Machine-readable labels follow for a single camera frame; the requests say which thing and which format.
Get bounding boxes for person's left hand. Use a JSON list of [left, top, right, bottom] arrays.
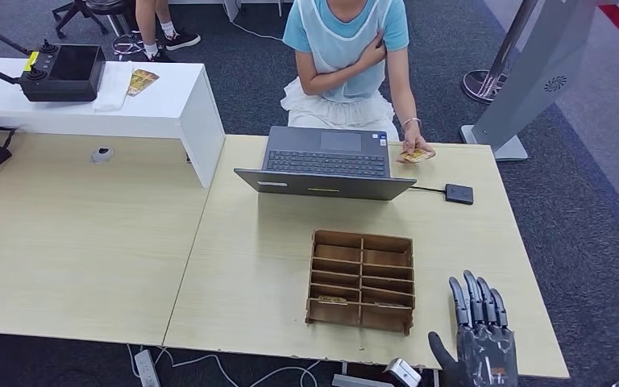
[[396, 132, 437, 164]]

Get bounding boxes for person's right hand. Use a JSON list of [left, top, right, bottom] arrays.
[[356, 31, 388, 72]]

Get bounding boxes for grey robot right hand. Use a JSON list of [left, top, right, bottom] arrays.
[[427, 270, 520, 387]]

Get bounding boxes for yellow brown ID card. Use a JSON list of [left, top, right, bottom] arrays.
[[399, 148, 434, 164]]

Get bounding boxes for seated person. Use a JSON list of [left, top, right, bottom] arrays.
[[280, 0, 437, 164]]

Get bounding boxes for standing person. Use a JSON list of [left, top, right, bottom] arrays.
[[135, 0, 202, 63]]

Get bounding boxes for small black square box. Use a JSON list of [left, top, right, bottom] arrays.
[[444, 183, 475, 206]]

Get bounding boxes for grey open laptop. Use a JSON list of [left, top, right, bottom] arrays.
[[233, 126, 418, 202]]

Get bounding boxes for grey box under desk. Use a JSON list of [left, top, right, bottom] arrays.
[[331, 373, 391, 387]]

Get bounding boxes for wooden compartment tray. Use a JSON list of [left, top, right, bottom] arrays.
[[304, 230, 415, 338]]

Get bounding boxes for grey kiosk stand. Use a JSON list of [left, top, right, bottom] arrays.
[[459, 0, 617, 163]]

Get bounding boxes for white table leg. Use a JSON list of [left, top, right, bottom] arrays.
[[222, 0, 243, 23]]

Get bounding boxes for white desk riser shelf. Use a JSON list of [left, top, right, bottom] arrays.
[[0, 56, 226, 189]]

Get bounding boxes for yellow printed leaflet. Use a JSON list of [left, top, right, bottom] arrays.
[[127, 69, 161, 98]]

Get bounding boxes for white folded cloth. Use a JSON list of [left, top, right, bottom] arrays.
[[93, 60, 135, 113]]

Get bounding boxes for black chair base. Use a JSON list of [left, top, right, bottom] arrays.
[[52, 0, 129, 40]]

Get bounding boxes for black remote controller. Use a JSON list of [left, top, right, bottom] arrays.
[[19, 39, 108, 103]]

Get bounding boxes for white power strip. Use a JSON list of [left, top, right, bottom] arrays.
[[133, 349, 161, 387]]

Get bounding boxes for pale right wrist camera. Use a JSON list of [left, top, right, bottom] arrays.
[[383, 357, 423, 387]]

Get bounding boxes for chrome stanchion post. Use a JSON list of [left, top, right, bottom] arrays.
[[461, 0, 540, 106]]

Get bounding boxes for white floor cable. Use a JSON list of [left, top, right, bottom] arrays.
[[126, 344, 322, 387], [228, 15, 285, 43]]

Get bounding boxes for chrome stool foot ring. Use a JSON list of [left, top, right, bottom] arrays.
[[111, 32, 147, 56]]

